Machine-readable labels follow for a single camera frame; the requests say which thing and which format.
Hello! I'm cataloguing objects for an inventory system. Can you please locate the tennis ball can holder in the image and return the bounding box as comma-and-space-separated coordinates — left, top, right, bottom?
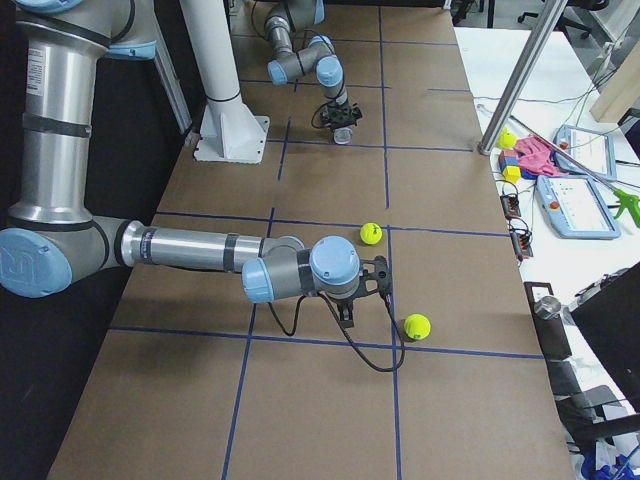
333, 126, 353, 145

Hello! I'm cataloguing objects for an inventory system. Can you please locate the teach pendant tablet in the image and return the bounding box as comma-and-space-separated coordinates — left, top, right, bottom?
554, 124, 617, 180
536, 175, 621, 240

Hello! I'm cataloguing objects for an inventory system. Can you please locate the black electronics box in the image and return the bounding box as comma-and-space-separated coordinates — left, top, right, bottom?
509, 224, 534, 261
499, 181, 521, 220

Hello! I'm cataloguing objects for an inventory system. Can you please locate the yellow cube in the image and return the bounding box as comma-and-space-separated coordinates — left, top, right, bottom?
501, 164, 521, 184

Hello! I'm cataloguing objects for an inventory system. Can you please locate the green plastic clamp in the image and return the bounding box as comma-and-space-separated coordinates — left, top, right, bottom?
613, 189, 640, 228

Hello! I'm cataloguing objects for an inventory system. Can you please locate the near teach pendant tablet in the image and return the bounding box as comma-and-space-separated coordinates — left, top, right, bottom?
536, 175, 621, 240

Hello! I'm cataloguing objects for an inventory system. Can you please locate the tennis ball with Wilson print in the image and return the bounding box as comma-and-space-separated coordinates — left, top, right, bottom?
359, 222, 384, 245

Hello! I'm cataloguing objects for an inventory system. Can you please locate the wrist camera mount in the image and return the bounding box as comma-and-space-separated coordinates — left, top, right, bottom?
356, 255, 393, 300

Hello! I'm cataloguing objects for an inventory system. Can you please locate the black camera cable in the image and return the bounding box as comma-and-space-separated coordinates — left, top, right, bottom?
268, 292, 407, 373

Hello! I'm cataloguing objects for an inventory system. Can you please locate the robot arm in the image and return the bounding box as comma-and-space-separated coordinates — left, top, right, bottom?
1, 1, 367, 328
264, 1, 362, 135

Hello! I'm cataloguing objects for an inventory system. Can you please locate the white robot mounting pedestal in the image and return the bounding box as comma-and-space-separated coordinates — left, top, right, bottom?
180, 0, 270, 164

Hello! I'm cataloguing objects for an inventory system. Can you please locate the red blue cube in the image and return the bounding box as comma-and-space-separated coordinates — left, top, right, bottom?
498, 149, 520, 174

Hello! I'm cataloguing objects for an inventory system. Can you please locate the far teach pendant tablet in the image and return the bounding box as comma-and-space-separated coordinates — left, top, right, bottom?
554, 124, 617, 180

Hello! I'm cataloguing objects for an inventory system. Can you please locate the far black electronics box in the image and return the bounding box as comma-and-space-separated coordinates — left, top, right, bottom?
499, 181, 521, 220

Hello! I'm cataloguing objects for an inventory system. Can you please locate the pink cloth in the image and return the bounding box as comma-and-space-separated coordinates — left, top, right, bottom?
515, 135, 565, 177

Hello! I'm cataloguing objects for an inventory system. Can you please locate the aluminium frame post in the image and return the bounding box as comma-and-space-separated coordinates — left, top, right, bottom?
477, 0, 568, 156

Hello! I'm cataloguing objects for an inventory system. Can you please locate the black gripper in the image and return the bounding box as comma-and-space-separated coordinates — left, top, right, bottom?
327, 292, 359, 328
322, 102, 361, 128

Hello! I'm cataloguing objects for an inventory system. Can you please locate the near black electronics box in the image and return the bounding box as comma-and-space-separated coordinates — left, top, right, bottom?
509, 224, 534, 261

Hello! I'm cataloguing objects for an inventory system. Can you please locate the spare tennis ball on desk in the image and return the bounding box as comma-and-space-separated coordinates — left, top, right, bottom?
496, 127, 518, 150

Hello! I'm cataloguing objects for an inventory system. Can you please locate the black office chair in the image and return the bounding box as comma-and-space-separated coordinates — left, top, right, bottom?
524, 265, 639, 450

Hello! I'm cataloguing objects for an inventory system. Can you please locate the white side desk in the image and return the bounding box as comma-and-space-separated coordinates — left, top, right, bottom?
455, 28, 639, 454

